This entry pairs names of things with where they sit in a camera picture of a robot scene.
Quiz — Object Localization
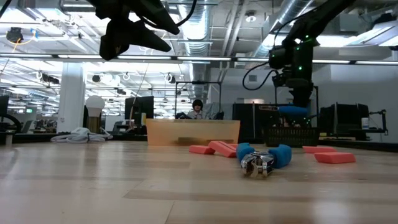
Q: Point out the silver ventilation duct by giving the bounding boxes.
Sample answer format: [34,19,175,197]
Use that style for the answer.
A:
[248,0,315,63]
[177,0,215,100]

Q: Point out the black background rig frame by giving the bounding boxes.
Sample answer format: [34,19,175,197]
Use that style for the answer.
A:
[175,80,222,121]

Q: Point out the black partition panel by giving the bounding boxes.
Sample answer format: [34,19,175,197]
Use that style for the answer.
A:
[232,103,312,144]

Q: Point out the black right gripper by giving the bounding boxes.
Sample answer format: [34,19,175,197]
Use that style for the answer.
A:
[272,70,315,109]

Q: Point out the black computer monitor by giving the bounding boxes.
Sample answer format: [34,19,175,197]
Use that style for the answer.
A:
[124,96,155,126]

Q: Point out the black office chair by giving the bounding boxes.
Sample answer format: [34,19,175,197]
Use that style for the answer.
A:
[0,95,22,133]

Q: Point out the black right camera cable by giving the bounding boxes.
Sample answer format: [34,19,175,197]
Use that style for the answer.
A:
[241,60,278,92]

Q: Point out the orange translucent plastic bin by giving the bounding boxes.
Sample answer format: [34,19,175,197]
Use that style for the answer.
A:
[145,118,241,147]

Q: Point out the black metal stand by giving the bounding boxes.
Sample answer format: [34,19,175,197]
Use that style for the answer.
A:
[369,109,389,136]

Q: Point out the black equipment rack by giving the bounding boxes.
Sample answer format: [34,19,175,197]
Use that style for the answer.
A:
[319,103,370,141]

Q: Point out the white square pillar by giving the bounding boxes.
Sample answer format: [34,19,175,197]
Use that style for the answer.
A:
[57,62,86,134]

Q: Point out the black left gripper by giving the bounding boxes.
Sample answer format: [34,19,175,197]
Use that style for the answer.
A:
[99,0,180,62]

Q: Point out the blue handled pliers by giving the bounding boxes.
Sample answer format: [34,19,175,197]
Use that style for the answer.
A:
[258,105,311,118]
[236,142,293,179]

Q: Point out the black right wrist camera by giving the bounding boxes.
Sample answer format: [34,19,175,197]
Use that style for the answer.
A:
[268,45,293,70]

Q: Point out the black ceiling camera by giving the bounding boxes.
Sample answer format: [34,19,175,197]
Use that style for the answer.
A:
[6,26,24,44]

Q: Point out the black perforated plastic basket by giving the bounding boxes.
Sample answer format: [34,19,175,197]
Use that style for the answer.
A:
[262,126,321,148]

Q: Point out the long ceiling light strip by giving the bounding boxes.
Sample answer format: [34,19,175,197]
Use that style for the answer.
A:
[0,53,398,66]

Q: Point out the white bulb table lamp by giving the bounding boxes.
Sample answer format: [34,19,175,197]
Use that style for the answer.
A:
[85,95,106,134]

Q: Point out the white lamp cable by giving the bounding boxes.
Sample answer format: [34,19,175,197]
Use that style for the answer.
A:
[50,127,114,144]

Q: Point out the person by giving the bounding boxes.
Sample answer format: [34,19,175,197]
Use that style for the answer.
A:
[186,98,205,121]

